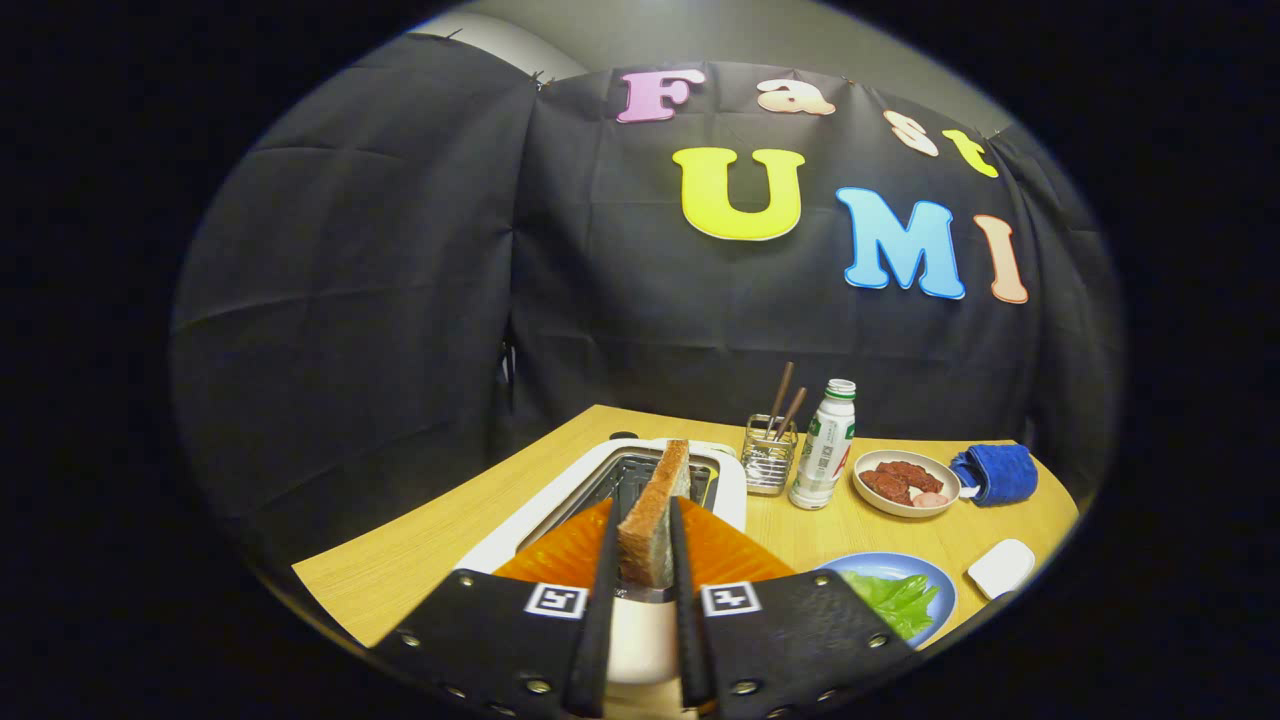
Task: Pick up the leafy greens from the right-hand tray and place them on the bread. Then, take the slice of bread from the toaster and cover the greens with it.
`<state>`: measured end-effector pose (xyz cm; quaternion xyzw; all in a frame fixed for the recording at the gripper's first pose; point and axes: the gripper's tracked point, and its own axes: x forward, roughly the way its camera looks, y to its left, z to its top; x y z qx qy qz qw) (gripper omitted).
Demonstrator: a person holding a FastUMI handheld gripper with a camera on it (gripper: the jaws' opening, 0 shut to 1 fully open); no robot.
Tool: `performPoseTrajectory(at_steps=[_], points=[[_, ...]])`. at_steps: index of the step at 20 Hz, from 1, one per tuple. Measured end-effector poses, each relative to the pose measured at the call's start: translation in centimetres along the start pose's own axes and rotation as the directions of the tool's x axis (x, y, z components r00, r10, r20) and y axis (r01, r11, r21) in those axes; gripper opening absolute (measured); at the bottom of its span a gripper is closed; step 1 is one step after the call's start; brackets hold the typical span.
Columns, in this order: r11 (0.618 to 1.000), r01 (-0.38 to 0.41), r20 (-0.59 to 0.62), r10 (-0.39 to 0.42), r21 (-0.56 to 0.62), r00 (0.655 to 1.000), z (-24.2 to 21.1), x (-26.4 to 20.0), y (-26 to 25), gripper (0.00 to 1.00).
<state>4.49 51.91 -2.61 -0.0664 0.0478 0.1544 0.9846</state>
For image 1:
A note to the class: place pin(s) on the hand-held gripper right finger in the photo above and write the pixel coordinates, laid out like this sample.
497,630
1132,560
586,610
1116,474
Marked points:
690,620

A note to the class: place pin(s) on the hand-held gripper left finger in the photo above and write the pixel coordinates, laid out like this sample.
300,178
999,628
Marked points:
597,620

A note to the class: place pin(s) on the brown bread slice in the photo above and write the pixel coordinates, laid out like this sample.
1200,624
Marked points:
655,530

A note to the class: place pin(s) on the white toaster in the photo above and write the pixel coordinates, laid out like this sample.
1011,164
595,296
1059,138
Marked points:
732,495

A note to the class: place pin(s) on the blue plate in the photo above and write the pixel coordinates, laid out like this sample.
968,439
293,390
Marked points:
880,562

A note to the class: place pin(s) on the white bottle green label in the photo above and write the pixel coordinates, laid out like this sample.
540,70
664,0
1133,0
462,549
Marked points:
825,450

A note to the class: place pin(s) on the beige bowl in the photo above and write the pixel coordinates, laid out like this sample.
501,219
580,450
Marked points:
890,509

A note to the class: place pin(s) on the red meat piece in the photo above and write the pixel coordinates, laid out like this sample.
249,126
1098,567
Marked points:
885,486
912,474

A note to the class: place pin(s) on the pink ham slice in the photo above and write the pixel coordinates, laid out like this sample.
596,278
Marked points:
930,499

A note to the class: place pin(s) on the white plate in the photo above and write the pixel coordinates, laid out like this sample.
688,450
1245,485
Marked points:
1000,568

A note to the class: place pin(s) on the blue towel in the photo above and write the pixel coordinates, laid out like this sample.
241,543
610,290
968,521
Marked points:
1000,475

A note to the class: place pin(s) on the black backdrop cloth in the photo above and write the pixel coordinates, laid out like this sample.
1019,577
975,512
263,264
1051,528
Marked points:
400,300

